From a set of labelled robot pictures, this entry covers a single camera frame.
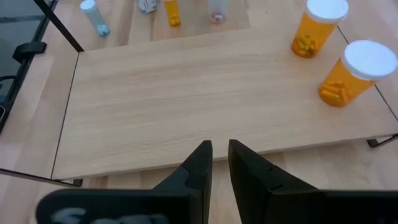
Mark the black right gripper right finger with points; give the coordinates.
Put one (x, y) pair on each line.
(280, 205)

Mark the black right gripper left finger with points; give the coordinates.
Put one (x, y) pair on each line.
(124, 207)

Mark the large orange pill bottle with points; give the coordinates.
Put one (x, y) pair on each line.
(342, 87)
(311, 34)

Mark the slim teal pill bottle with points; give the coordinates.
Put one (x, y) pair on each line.
(96, 21)

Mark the small orange pill bottle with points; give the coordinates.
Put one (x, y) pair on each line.
(172, 14)

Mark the large white supplement bottle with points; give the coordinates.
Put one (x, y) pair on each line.
(146, 6)

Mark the clear bottle pink pills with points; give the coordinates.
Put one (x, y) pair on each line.
(217, 12)

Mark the black table edge rail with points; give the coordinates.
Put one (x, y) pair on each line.
(18, 77)

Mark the black rail clamp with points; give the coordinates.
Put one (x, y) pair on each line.
(29, 49)

